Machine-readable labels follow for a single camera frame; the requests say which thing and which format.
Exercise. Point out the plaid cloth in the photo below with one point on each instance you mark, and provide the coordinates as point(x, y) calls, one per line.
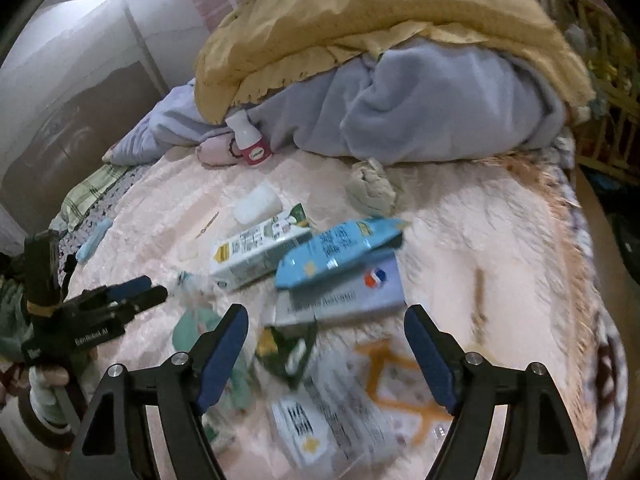
point(87, 192)

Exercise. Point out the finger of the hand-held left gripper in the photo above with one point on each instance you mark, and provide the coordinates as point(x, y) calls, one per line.
point(132, 287)
point(150, 297)

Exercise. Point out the brown bed frame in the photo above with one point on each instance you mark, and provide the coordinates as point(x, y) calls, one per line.
point(592, 220)

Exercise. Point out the grey blue flat box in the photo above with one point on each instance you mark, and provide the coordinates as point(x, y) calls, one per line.
point(360, 295)

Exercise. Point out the white plastic cup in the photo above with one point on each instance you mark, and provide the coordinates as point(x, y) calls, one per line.
point(257, 205)

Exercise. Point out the white and orange snack bag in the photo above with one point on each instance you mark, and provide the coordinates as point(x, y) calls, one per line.
point(385, 375)

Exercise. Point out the yellow pillow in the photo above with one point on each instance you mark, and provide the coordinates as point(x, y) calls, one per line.
point(375, 5)

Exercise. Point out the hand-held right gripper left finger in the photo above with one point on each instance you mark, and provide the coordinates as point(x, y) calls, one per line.
point(225, 355)

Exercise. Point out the white bottle with red label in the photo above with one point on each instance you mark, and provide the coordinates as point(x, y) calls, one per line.
point(252, 152)

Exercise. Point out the thin wooden stick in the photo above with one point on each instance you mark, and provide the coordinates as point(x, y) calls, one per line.
point(210, 223)

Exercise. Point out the small pink cloth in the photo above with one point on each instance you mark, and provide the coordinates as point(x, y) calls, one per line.
point(215, 152)

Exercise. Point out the crumpled grey tissue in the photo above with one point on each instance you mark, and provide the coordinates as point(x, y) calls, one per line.
point(372, 187)

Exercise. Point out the green biscuit packet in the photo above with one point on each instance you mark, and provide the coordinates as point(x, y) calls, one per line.
point(285, 355)

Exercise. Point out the dark glossy cabinet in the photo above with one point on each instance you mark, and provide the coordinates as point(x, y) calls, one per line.
point(65, 130)

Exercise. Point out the green and white milk carton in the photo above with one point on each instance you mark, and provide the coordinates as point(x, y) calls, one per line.
point(250, 260)

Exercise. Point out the white barcode packet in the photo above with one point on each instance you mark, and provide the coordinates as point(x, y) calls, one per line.
point(300, 425)

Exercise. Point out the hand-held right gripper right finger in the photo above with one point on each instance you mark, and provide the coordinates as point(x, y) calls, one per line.
point(430, 360)

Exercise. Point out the person's left hand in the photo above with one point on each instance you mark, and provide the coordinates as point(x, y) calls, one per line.
point(47, 376)

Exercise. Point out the blue snack packet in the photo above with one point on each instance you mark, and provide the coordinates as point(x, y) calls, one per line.
point(330, 252)

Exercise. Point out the wooden crib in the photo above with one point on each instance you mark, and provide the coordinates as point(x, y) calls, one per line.
point(607, 85)

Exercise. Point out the clear plastic wrapper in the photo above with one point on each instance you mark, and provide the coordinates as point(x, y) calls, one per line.
point(192, 285)

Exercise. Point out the lavender fleece blanket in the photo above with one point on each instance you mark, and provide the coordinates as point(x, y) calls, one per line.
point(425, 105)

